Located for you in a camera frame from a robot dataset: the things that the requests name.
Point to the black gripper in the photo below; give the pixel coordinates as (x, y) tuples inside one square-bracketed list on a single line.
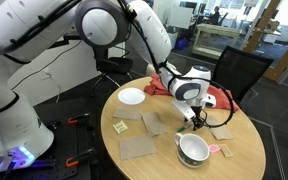
[(197, 117)]

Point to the green marker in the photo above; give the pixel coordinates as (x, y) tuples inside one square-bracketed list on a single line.
[(184, 128)]

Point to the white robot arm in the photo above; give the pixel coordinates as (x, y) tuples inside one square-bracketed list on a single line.
[(29, 28)]

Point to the white green cup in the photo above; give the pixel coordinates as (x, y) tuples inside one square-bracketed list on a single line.
[(192, 150)]

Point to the brown paper napkin right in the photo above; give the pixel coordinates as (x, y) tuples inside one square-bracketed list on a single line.
[(220, 133)]

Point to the brown paper napkin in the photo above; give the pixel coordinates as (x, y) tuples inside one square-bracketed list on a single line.
[(127, 113), (153, 123), (136, 146), (220, 133)]

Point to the pink packet lower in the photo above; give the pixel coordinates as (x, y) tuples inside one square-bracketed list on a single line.
[(214, 148)]

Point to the tan sugar packet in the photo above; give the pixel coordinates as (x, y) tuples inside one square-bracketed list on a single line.
[(225, 150)]

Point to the brown paper napkin middle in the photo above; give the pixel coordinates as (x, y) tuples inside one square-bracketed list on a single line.
[(153, 123)]

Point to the red cloth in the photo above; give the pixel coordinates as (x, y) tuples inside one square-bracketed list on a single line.
[(156, 88)]

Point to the black mesh chair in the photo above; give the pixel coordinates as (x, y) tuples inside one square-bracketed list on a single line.
[(238, 71)]

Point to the brown paper napkin front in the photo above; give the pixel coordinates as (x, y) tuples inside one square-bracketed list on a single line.
[(136, 146)]

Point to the white plate left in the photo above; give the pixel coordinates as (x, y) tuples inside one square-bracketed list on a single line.
[(131, 96)]

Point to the brown paper napkin far left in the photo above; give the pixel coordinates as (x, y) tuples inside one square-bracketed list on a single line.
[(127, 113)]

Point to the yellow green tea packet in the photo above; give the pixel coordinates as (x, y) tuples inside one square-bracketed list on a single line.
[(120, 127)]

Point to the green bench table background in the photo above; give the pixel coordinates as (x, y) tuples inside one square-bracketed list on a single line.
[(211, 40)]

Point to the black office chair background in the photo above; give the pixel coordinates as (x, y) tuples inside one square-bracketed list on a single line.
[(110, 65)]

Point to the seated person background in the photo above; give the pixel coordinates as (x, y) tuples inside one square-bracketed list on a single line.
[(215, 16)]

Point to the orange clamp upper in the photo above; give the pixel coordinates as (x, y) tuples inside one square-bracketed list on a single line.
[(79, 119)]

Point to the orange clamp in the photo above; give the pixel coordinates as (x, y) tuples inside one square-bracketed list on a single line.
[(74, 161), (79, 119)]

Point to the orange clamp lower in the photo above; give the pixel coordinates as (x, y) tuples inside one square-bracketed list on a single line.
[(74, 161)]

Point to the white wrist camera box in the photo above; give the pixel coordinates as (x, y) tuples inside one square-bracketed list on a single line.
[(184, 109)]

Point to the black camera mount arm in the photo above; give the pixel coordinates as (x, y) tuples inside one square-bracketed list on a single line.
[(67, 38)]

